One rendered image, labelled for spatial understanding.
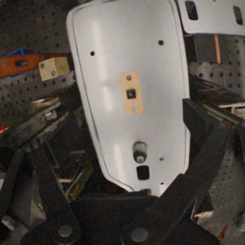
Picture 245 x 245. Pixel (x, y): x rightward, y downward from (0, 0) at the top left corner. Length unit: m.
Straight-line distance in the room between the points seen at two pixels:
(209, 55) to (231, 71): 0.38
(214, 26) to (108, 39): 0.22
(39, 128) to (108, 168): 0.21
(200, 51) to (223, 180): 0.82
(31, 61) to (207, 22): 0.33
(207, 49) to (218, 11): 0.09
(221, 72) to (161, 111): 0.44
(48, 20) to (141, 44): 0.50
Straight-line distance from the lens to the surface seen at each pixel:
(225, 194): 1.17
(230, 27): 0.37
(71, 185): 0.36
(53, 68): 0.27
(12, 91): 0.85
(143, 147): 0.34
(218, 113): 0.30
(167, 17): 0.32
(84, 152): 0.44
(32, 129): 0.25
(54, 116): 0.29
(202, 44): 0.35
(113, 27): 0.31
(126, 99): 0.31
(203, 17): 0.34
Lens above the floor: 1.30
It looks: 67 degrees down
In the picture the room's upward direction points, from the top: 169 degrees counter-clockwise
